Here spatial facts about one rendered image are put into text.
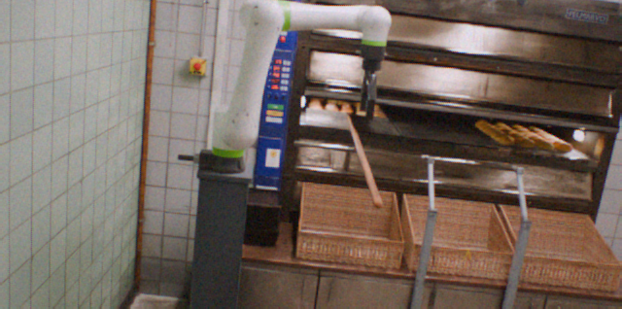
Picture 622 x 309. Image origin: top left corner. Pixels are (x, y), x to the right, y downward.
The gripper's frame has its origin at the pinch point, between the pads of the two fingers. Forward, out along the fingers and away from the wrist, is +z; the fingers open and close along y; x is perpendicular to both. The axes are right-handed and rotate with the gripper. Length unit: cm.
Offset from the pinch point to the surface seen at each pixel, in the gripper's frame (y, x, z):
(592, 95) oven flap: -97, 151, 0
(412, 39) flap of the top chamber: -104, 42, -23
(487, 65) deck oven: -102, 87, -12
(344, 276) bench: -50, 8, 97
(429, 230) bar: -42, 46, 66
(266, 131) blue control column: -106, -36, 36
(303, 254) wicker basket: -56, -14, 88
